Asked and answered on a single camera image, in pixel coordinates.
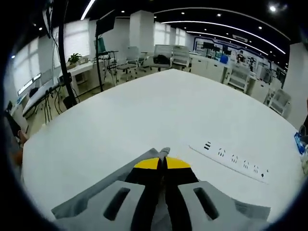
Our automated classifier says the black pole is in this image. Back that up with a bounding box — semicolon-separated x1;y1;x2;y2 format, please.
58;0;78;110

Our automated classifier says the grey towel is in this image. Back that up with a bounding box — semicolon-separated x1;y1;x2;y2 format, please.
51;147;272;231

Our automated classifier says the blue packet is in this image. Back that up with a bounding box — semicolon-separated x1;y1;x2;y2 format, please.
294;130;308;155

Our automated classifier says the large dark hanging screen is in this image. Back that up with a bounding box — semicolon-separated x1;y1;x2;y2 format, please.
41;0;55;39

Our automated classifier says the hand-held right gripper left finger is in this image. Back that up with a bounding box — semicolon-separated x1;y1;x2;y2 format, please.
57;157;167;231

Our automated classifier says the white office chair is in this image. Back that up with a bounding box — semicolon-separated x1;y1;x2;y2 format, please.
227;63;251;94
171;45;191;68
153;44;173;71

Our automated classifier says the white table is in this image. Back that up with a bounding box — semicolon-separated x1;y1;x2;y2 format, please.
21;68;304;224

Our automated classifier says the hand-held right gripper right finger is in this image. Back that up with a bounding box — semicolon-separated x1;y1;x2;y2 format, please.
165;157;261;231

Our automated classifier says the small potted plant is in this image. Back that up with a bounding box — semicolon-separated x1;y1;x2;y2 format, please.
66;52;83;66

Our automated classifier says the black bag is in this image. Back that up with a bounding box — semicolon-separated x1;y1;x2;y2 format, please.
153;54;169;65

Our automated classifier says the white power strip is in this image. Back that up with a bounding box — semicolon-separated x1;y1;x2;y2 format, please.
188;141;270;185

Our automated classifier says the black monitor on stand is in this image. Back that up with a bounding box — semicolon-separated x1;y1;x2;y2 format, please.
95;9;116;92

